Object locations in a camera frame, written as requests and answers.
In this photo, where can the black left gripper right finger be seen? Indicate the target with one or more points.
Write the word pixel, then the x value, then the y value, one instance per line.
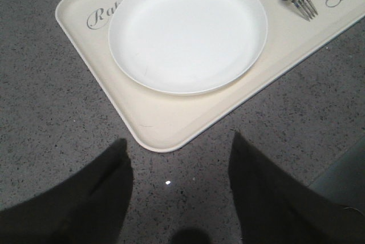
pixel 273 207

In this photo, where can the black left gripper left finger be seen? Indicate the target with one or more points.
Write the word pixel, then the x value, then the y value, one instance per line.
pixel 88 207

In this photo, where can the white round plate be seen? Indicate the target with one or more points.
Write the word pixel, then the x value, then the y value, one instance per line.
pixel 186 47

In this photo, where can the cream rabbit serving tray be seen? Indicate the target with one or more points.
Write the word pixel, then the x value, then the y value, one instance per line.
pixel 162 122

